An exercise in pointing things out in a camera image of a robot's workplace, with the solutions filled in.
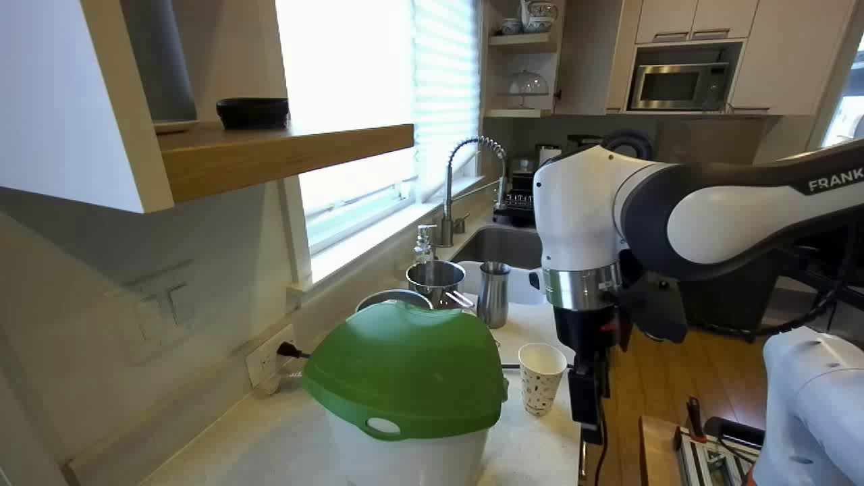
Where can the white light switch plate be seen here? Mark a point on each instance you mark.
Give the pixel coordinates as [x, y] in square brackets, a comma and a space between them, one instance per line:
[162, 311]

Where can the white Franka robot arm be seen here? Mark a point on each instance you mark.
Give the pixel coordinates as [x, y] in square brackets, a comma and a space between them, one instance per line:
[701, 223]

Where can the wall power outlet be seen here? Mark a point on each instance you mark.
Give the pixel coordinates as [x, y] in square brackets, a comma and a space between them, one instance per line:
[276, 361]

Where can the black dish rack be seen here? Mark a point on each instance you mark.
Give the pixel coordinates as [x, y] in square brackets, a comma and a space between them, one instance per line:
[515, 211]

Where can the green lid white container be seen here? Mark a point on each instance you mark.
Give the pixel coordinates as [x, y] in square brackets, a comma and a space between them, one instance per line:
[408, 396]

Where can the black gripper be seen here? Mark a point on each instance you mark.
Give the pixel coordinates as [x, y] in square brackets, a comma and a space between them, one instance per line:
[590, 336]

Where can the grey cylinder on shelf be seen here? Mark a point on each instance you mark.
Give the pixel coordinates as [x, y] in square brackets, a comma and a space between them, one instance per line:
[160, 61]

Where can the tall steel cup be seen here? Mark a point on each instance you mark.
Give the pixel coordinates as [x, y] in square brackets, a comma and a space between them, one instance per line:
[493, 301]

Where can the clear soap dispenser bottle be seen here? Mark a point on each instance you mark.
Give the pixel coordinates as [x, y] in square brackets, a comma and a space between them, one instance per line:
[424, 243]

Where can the steel pot with handle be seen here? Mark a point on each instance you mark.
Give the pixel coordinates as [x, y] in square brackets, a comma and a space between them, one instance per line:
[438, 282]

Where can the stainless microwave oven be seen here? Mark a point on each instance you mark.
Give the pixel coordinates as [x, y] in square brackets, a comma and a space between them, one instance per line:
[682, 87]

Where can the black bowl on shelf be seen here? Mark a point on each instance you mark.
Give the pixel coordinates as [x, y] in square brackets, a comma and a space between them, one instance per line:
[253, 112]

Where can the kitchen sink basin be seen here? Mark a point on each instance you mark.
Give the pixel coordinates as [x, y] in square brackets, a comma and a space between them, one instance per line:
[502, 243]

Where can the white spotted paper cup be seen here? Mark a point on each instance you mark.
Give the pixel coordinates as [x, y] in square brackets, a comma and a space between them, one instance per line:
[540, 373]

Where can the wooden wall shelf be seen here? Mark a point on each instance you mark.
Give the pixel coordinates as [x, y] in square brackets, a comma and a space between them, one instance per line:
[212, 160]

